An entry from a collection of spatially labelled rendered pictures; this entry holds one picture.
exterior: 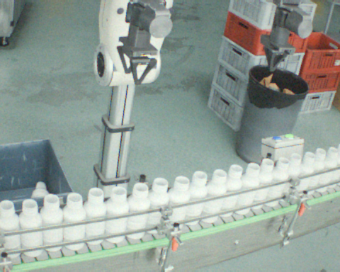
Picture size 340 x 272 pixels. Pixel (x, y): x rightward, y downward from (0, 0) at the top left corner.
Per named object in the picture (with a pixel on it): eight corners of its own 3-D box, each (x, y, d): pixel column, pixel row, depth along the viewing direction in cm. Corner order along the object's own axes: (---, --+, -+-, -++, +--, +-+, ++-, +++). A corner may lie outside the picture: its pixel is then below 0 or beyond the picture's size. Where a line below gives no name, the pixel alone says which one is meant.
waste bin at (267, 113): (250, 177, 340) (274, 96, 306) (218, 141, 372) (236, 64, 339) (296, 166, 361) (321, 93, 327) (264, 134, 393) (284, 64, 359)
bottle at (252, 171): (246, 218, 147) (261, 175, 138) (228, 212, 148) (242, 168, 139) (251, 207, 151) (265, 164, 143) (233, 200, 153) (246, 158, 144)
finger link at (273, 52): (270, 64, 149) (277, 37, 144) (284, 74, 144) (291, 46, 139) (253, 64, 146) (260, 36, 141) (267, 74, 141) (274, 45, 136)
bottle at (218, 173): (210, 209, 148) (224, 165, 139) (220, 222, 143) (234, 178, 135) (193, 212, 145) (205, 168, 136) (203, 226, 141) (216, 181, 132)
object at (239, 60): (248, 83, 364) (255, 57, 352) (215, 59, 391) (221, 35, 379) (299, 76, 397) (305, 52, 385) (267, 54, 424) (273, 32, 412)
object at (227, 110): (234, 132, 388) (241, 108, 376) (205, 106, 415) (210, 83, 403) (286, 121, 420) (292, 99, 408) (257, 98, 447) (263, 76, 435)
